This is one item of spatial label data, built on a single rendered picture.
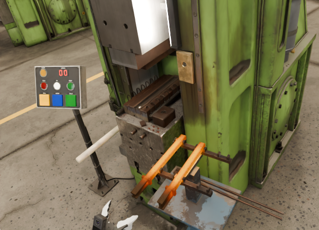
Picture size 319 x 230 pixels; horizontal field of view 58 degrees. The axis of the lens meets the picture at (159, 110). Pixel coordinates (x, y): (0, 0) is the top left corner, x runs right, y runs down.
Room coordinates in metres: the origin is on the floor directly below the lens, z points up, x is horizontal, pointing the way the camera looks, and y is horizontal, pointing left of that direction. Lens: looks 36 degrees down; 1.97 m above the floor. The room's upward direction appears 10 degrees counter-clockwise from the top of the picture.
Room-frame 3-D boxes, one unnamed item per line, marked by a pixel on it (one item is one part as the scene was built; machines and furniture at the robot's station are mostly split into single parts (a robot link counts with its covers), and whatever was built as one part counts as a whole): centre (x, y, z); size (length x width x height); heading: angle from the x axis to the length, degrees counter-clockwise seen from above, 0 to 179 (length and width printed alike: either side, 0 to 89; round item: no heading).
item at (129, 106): (1.60, 0.00, 0.96); 0.42 x 0.20 x 0.09; 136
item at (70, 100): (1.63, 0.56, 1.01); 0.07 x 0.05 x 0.07; 71
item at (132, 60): (1.60, 0.00, 1.32); 0.42 x 0.20 x 0.10; 136
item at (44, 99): (1.69, 0.74, 1.01); 0.07 x 0.05 x 0.07; 71
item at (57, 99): (1.66, 0.65, 1.01); 0.07 x 0.05 x 0.07; 71
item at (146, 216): (1.41, 0.18, 0.01); 0.58 x 0.39 x 0.01; 46
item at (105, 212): (0.77, 0.29, 0.95); 0.09 x 0.03 x 0.06; 176
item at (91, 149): (1.62, 0.46, 0.62); 0.44 x 0.05 x 0.05; 136
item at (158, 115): (1.37, -0.02, 0.95); 0.12 x 0.08 x 0.06; 136
